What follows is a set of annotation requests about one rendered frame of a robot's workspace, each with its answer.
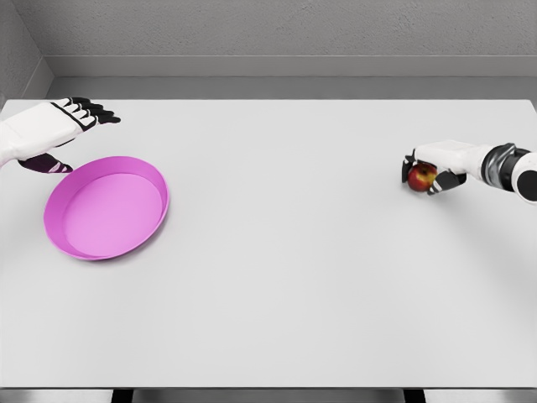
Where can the pink plate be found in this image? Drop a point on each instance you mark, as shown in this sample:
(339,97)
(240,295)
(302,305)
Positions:
(109,210)

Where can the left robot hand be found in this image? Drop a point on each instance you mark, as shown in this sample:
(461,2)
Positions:
(46,126)

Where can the red apple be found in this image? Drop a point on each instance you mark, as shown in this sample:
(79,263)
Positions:
(421,177)

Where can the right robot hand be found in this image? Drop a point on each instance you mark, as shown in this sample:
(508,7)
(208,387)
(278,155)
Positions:
(444,157)

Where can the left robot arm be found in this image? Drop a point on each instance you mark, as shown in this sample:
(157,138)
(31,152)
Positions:
(6,142)

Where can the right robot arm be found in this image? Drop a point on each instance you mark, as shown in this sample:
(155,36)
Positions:
(507,168)

